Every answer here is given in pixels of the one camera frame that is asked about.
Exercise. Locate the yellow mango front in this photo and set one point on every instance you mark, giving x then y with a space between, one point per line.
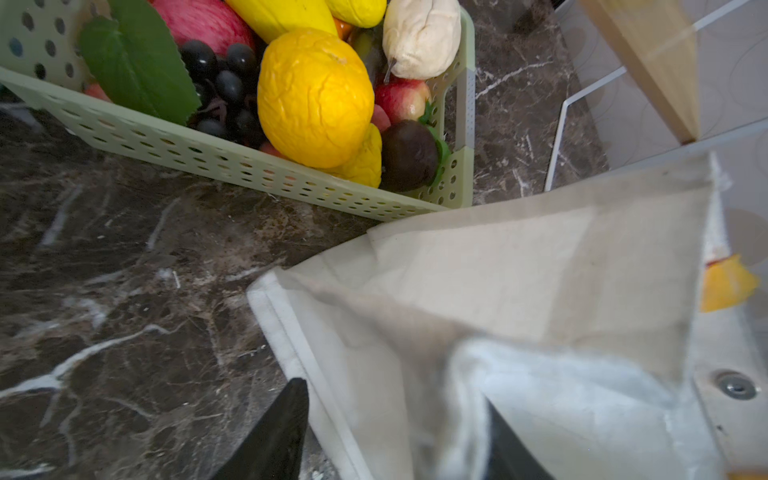
270 19

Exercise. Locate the yellow mango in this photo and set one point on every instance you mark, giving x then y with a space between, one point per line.
359 13
270 19

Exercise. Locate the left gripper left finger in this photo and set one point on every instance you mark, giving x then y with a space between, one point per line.
273 448

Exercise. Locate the black grapes bunch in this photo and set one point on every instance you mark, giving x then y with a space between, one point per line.
226 86

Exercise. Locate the yellow mango back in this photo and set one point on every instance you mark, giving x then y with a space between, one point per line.
359 13

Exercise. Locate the wooden shelf white frame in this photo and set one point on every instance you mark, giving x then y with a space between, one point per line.
657 45

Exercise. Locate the green grape leaf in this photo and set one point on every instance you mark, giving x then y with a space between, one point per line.
135 60

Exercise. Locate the white grocery bag yellow handles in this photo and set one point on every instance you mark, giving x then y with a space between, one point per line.
576 315

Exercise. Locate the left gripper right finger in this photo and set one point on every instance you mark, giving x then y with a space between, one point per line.
509 458

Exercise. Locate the red apple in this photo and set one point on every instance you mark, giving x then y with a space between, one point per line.
400 100

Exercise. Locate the green plastic fruit basket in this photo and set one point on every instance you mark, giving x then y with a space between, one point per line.
40 63

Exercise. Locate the wrinkled yellow orange fruit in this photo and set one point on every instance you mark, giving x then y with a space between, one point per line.
315 99

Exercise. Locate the dark brown passion fruit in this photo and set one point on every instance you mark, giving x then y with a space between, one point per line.
410 157

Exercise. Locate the pink dragon fruit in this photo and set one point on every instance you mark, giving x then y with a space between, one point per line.
212 22

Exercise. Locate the yellow lemon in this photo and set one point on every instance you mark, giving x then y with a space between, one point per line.
366 167

